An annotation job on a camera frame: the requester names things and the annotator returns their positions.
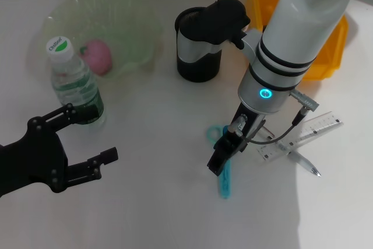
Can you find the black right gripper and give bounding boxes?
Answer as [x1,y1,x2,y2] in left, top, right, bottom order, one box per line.
[207,104,266,176]

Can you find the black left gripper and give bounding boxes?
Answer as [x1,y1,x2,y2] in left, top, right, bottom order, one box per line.
[0,103,119,199]

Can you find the blue and teal scissors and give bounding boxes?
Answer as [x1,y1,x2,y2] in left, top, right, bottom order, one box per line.
[206,125,234,199]

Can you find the clear green-label water bottle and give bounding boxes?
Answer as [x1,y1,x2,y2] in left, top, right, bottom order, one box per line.
[45,36,106,132]

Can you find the pink peach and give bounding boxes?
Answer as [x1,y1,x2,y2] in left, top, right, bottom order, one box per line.
[78,40,113,75]

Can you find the clear ballpoint pen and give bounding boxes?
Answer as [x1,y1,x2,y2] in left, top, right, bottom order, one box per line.
[258,126,322,177]

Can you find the black mesh pen holder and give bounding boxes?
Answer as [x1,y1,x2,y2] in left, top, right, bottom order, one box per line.
[174,6,227,83]

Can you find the transparent plastic ruler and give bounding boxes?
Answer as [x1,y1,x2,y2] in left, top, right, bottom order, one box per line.
[256,111,344,163]

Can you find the translucent green fruit plate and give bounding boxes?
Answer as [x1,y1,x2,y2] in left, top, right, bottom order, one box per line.
[43,0,164,80]

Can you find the yellow plastic bin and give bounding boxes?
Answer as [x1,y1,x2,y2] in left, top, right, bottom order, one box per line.
[246,0,349,80]

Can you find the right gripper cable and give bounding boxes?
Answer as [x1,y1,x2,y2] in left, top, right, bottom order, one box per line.
[244,90,311,145]

